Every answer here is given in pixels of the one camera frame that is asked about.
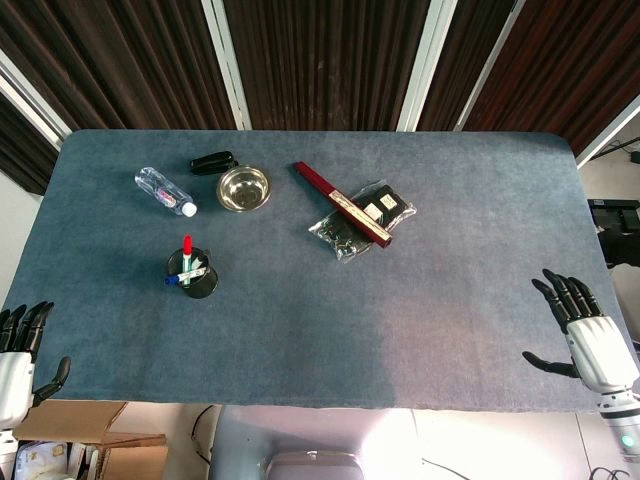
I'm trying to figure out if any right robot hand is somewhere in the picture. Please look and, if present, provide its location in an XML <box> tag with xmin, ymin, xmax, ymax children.
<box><xmin>522</xmin><ymin>268</ymin><xmax>640</xmax><ymax>399</ymax></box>

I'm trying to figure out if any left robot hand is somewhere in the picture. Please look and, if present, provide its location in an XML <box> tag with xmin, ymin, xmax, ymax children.
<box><xmin>0</xmin><ymin>300</ymin><xmax>72</xmax><ymax>430</ymax></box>

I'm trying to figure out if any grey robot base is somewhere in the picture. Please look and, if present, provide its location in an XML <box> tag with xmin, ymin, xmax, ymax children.
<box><xmin>209</xmin><ymin>404</ymin><xmax>416</xmax><ymax>480</ymax></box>

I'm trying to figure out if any black mesh pen holder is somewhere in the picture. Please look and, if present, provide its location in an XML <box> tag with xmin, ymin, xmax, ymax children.
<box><xmin>166</xmin><ymin>247</ymin><xmax>220</xmax><ymax>301</ymax></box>

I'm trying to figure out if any cardboard box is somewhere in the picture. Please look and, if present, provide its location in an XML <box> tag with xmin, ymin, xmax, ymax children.
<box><xmin>12</xmin><ymin>399</ymin><xmax>169</xmax><ymax>480</ymax></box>

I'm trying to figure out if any black equipment on floor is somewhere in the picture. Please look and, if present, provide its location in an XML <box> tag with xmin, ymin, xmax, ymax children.
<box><xmin>587</xmin><ymin>198</ymin><xmax>640</xmax><ymax>269</ymax></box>

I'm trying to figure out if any clear plastic water bottle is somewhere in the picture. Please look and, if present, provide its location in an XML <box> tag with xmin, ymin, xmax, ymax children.
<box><xmin>134</xmin><ymin>166</ymin><xmax>198</xmax><ymax>218</ymax></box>

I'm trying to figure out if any clear bag with black items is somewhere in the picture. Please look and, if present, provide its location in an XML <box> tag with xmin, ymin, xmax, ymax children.
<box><xmin>308</xmin><ymin>182</ymin><xmax>419</xmax><ymax>264</ymax></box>

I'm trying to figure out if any blue felt table mat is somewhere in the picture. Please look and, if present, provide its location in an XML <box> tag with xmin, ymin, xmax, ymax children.
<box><xmin>0</xmin><ymin>129</ymin><xmax>637</xmax><ymax>414</ymax></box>

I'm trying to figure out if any black stapler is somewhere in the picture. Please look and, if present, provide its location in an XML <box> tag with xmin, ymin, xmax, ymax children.
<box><xmin>190</xmin><ymin>150</ymin><xmax>239</xmax><ymax>176</ymax></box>

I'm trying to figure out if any stainless steel bowl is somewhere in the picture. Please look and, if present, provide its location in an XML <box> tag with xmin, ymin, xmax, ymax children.
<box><xmin>216</xmin><ymin>166</ymin><xmax>274</xmax><ymax>214</ymax></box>

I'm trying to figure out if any long dark red box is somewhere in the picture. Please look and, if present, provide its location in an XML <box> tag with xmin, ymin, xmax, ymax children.
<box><xmin>293</xmin><ymin>160</ymin><xmax>395</xmax><ymax>250</ymax></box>

